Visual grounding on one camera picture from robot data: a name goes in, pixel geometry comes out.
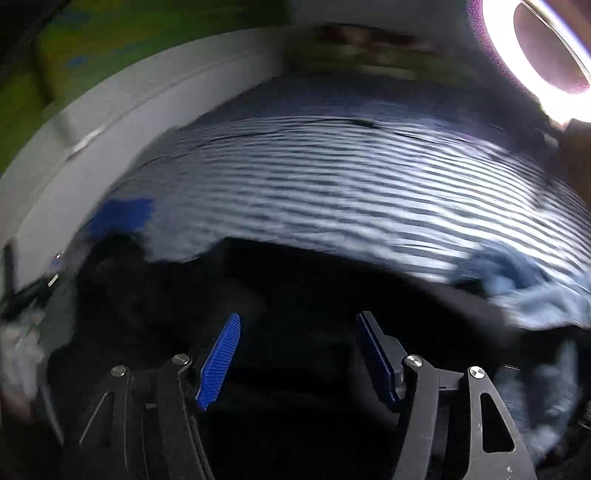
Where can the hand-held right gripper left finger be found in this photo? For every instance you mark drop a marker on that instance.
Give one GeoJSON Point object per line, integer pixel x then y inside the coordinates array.
{"type": "Point", "coordinates": [219, 364]}

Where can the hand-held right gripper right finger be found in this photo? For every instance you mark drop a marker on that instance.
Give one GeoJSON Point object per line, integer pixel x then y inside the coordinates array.
{"type": "Point", "coordinates": [375, 364]}

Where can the light blue jeans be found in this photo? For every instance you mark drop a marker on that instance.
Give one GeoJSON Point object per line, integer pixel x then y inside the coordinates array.
{"type": "Point", "coordinates": [531, 300]}

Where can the blue tape patch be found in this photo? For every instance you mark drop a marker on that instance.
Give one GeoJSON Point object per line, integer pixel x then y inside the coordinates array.
{"type": "Point", "coordinates": [124, 214]}

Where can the striped bedspread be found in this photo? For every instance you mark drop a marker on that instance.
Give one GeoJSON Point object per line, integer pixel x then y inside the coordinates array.
{"type": "Point", "coordinates": [323, 184]}

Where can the green patterned pillow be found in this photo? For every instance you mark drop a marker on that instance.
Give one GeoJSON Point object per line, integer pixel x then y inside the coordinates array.
{"type": "Point", "coordinates": [369, 59]}

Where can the green wall painting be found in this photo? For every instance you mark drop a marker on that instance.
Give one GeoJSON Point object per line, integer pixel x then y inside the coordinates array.
{"type": "Point", "coordinates": [115, 55]}

